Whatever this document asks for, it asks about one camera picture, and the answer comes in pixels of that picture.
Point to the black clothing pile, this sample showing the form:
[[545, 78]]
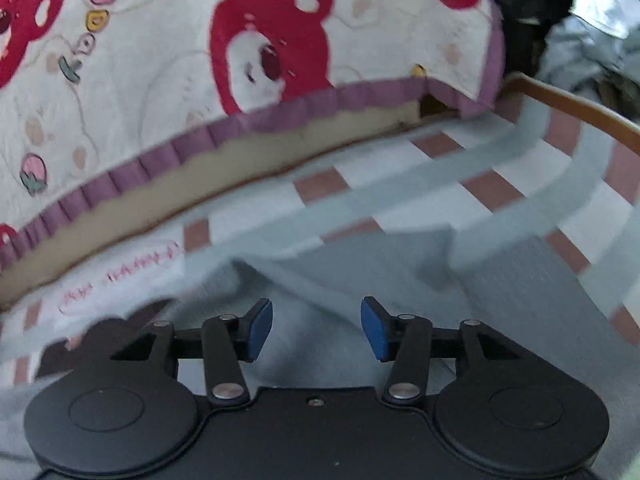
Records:
[[525, 0]]

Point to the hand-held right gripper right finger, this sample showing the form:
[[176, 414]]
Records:
[[375, 330]]

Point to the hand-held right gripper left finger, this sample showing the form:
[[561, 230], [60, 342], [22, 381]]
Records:
[[260, 330]]

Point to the pale blue garment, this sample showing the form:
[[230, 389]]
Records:
[[575, 55]]

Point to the bear print bedspread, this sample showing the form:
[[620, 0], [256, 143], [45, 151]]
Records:
[[150, 85]]

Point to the beige mattress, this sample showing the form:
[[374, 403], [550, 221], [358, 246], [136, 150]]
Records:
[[225, 165]]

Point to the grey fleece sweatshirt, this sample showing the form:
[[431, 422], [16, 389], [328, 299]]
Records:
[[325, 280]]

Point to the checked printed mat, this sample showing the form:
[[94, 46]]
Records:
[[400, 195]]

